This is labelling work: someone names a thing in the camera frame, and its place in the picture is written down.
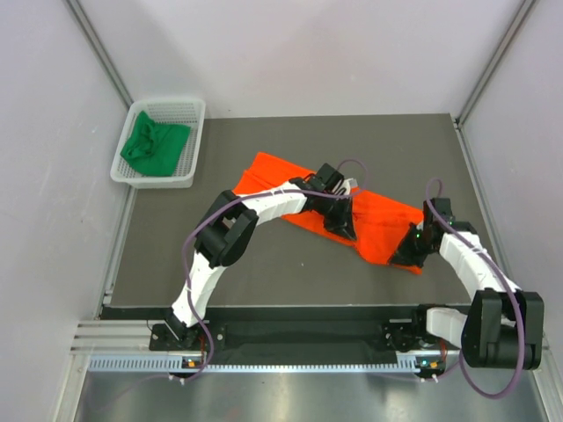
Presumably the aluminium frame post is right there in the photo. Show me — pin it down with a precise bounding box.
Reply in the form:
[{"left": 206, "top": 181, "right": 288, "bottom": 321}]
[
  {"left": 62, "top": 0, "right": 134, "bottom": 108},
  {"left": 453, "top": 0, "right": 538, "bottom": 130}
]

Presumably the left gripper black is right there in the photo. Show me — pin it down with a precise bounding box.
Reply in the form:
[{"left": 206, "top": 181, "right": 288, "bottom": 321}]
[{"left": 316, "top": 193, "right": 356, "bottom": 242}]

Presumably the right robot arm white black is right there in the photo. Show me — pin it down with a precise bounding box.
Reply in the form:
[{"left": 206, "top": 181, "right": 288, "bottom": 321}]
[{"left": 389, "top": 198, "right": 545, "bottom": 370}]

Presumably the aluminium frame post left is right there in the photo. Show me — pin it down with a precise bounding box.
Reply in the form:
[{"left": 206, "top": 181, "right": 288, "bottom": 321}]
[{"left": 62, "top": 0, "right": 134, "bottom": 108}]

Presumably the white plastic basket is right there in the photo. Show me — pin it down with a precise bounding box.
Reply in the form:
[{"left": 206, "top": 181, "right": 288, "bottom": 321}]
[{"left": 110, "top": 96, "right": 206, "bottom": 189}]

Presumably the aluminium front rail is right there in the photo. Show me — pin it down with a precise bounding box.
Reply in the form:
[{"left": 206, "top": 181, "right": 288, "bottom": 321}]
[{"left": 71, "top": 320, "right": 441, "bottom": 360}]

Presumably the green t shirt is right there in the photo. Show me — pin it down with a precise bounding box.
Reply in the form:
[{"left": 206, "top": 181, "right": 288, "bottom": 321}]
[{"left": 120, "top": 112, "right": 191, "bottom": 177}]

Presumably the white slotted cable duct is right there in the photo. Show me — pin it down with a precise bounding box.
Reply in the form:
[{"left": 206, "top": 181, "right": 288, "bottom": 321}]
[{"left": 88, "top": 354, "right": 445, "bottom": 374}]

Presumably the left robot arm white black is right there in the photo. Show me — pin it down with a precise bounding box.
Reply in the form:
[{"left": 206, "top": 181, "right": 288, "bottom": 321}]
[{"left": 165, "top": 164, "right": 360, "bottom": 349}]

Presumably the orange t shirt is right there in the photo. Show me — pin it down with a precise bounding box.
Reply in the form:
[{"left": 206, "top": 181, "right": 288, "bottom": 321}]
[{"left": 234, "top": 152, "right": 423, "bottom": 266}]

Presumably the aluminium frame post right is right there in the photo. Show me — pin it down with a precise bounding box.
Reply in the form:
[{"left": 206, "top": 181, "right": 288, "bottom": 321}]
[{"left": 453, "top": 0, "right": 538, "bottom": 130}]

